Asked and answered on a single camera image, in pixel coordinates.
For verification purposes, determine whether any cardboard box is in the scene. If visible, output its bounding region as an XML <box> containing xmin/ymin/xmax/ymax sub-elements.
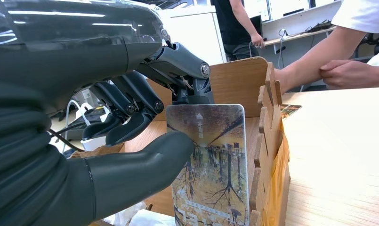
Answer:
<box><xmin>69</xmin><ymin>56</ymin><xmax>291</xmax><ymax>226</ymax></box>

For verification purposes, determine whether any white crumpled paper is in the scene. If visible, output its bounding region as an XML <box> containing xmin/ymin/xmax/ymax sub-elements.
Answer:
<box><xmin>103</xmin><ymin>201</ymin><xmax>177</xmax><ymax>226</ymax></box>

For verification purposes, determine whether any black plug cable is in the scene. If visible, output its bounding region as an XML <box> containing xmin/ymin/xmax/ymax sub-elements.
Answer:
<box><xmin>48</xmin><ymin>120</ymin><xmax>87</xmax><ymax>153</ymax></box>

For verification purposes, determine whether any black chair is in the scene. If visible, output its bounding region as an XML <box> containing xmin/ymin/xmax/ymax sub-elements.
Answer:
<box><xmin>355</xmin><ymin>23</ymin><xmax>379</xmax><ymax>61</ymax></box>

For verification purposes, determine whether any white background desk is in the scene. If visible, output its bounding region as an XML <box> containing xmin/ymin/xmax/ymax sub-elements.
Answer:
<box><xmin>262</xmin><ymin>0</ymin><xmax>343</xmax><ymax>68</ymax></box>

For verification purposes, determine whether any white plug-in charger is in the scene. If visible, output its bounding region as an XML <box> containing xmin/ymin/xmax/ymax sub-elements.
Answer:
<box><xmin>81</xmin><ymin>135</ymin><xmax>108</xmax><ymax>153</ymax></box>

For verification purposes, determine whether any black cable bundle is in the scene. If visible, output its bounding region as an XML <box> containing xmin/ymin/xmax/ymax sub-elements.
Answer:
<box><xmin>305</xmin><ymin>19</ymin><xmax>333</xmax><ymax>33</ymax></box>

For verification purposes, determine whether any person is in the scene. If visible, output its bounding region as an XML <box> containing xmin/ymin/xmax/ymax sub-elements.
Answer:
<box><xmin>210</xmin><ymin>0</ymin><xmax>266</xmax><ymax>62</ymax></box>
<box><xmin>331</xmin><ymin>0</ymin><xmax>379</xmax><ymax>67</ymax></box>

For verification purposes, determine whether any white charger cable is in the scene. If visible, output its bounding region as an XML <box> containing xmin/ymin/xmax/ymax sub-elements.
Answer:
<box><xmin>62</xmin><ymin>99</ymin><xmax>93</xmax><ymax>154</ymax></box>

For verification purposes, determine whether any white cabinet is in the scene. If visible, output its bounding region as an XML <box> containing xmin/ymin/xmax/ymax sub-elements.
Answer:
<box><xmin>158</xmin><ymin>5</ymin><xmax>228</xmax><ymax>66</ymax></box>

